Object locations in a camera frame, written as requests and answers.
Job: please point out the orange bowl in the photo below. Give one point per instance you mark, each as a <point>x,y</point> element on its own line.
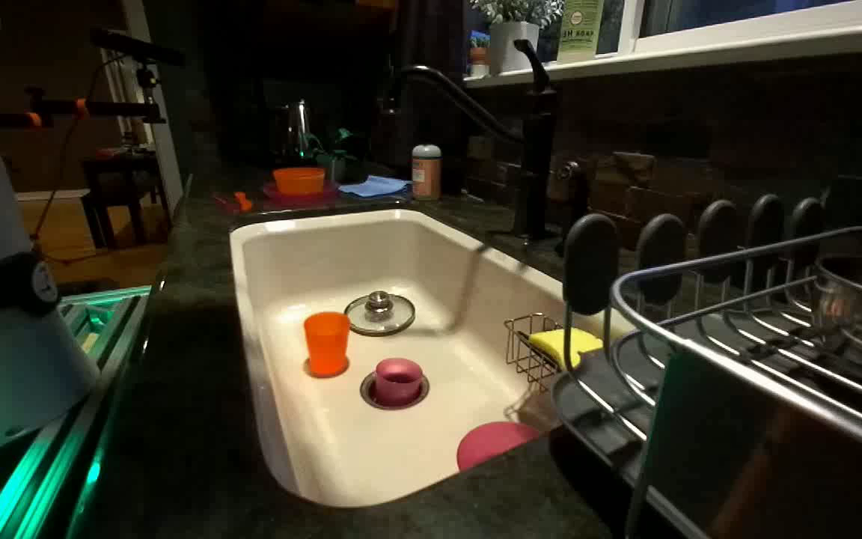
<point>300,182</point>

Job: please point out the dark wooden stool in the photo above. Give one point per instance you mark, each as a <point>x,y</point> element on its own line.
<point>119,182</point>

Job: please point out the pink plastic cup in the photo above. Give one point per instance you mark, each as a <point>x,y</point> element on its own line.
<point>397,381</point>

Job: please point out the white kitchen sink basin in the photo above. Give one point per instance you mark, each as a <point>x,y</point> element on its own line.
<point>331,439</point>

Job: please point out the glass pot lid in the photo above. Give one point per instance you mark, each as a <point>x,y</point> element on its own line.
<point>382,313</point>

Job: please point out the yellow sponge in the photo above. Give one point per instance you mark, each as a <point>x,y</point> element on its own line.
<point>563,349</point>

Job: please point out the white potted plant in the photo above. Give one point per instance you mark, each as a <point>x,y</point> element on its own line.
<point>511,21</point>

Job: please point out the wire sponge caddy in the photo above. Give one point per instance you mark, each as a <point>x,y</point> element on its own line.
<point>530,366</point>

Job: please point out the metal dish drying rack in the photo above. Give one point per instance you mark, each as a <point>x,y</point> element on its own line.
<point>711,394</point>

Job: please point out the dark bronze faucet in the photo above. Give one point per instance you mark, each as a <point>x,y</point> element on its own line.
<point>535,143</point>

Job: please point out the blue dish cloth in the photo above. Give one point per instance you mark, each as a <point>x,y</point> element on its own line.
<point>374,186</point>

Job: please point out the orange plastic cup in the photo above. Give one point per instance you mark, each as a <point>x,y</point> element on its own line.
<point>328,343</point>

